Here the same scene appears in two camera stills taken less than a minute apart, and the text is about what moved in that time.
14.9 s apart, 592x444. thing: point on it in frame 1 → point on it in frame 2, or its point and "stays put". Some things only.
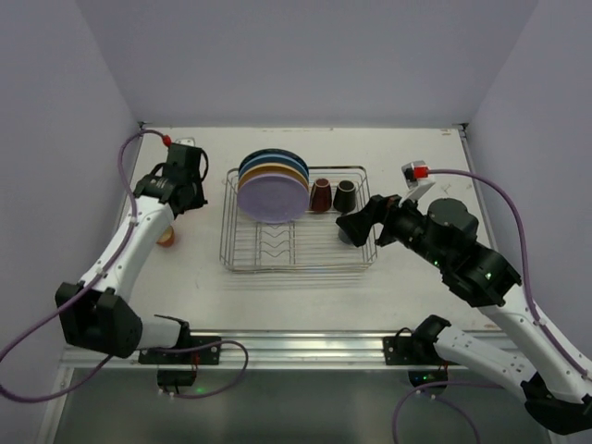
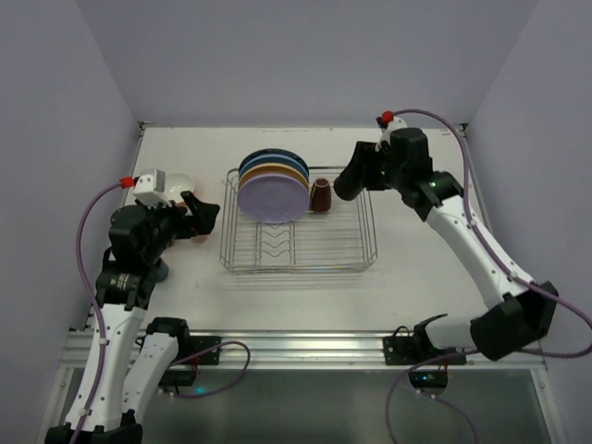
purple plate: [273, 198] stays put
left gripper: [186, 203] → [186, 218]
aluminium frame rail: [360, 350] stays put
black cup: [345, 196] → [350, 183]
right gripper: [382, 220] → [363, 166]
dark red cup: [321, 197] stays put
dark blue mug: [343, 236] → [161, 271]
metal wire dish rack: [314, 240] stays put
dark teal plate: [277, 152] stays put
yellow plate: [279, 168] stays put
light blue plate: [274, 158] stays put
